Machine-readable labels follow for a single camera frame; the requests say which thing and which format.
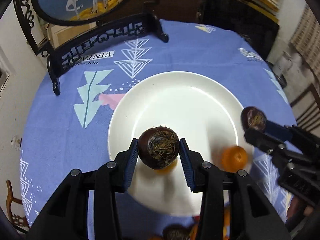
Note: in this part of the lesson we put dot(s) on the small orange mandarin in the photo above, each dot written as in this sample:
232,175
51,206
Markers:
167,169

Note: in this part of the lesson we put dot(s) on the white round plate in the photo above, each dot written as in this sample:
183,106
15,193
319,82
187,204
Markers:
159,112

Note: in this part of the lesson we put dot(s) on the dark water chestnut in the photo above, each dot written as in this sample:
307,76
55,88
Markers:
176,232
253,118
158,147

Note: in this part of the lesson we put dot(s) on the small round black stool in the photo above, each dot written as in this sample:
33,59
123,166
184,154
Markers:
281,79

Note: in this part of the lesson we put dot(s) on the dark water chestnut front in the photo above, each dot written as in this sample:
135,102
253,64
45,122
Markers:
158,147

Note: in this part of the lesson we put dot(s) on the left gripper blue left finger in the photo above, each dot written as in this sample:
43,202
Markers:
131,160

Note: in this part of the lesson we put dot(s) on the wooden chair left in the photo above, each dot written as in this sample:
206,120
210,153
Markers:
12,205

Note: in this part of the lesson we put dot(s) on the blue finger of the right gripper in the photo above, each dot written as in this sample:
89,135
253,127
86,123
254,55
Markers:
280,132
263,142

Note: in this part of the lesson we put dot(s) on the white thermos jug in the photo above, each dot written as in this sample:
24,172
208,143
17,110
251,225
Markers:
282,64

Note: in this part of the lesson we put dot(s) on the black framed deer screen ornament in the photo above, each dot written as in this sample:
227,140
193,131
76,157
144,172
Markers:
73,13

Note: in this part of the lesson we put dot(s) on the large orange mandarin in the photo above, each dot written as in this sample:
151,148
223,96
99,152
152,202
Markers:
233,159

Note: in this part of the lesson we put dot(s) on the black panel behind table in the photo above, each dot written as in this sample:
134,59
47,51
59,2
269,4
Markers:
256,28

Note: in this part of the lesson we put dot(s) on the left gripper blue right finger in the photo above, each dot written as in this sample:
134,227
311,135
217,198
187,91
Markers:
187,165

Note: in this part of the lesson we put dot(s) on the wooden chair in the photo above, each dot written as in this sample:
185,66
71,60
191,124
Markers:
12,205
306,109

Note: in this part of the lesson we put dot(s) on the blue patterned tablecloth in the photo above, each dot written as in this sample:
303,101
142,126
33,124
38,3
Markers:
70,130

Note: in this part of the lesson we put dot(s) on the wooden chair right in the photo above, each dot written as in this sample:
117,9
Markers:
306,109

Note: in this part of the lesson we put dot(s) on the orange mandarin bottom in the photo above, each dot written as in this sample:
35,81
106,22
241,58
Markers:
193,232

